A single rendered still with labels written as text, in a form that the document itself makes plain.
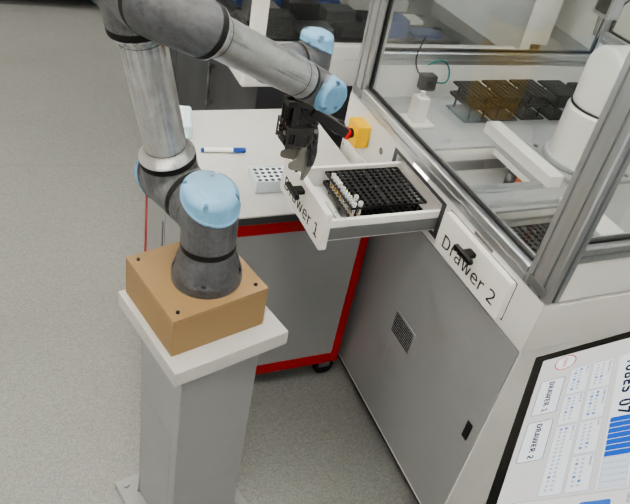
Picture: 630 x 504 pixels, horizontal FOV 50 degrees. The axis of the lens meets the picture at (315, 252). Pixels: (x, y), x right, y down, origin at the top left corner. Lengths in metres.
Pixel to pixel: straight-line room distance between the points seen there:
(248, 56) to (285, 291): 1.04
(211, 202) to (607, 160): 0.74
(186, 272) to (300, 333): 0.92
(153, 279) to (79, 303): 1.25
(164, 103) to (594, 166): 0.81
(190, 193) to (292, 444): 1.18
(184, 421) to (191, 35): 0.88
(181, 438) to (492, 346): 0.77
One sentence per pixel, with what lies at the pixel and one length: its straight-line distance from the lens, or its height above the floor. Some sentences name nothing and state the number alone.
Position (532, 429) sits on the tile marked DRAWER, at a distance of 1.19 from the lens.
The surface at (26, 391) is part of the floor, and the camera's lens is 2.43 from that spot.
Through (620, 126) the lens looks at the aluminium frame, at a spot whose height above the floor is 1.36.
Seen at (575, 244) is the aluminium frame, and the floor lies 1.11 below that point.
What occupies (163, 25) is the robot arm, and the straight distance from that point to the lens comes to 1.13.
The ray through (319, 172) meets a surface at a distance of 1.88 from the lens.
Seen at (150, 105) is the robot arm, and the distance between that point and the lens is 1.32.
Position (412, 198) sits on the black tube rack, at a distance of 1.82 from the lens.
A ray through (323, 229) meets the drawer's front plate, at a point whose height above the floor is 0.89.
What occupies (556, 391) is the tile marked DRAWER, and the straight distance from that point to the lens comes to 1.25.
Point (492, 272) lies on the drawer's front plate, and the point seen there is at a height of 0.91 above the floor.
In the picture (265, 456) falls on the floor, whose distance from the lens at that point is 2.26.
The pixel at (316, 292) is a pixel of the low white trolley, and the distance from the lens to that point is 2.16.
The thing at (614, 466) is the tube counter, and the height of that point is 1.11.
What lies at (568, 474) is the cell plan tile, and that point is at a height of 1.06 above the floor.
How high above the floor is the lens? 1.82
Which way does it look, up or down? 37 degrees down
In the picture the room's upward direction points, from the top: 12 degrees clockwise
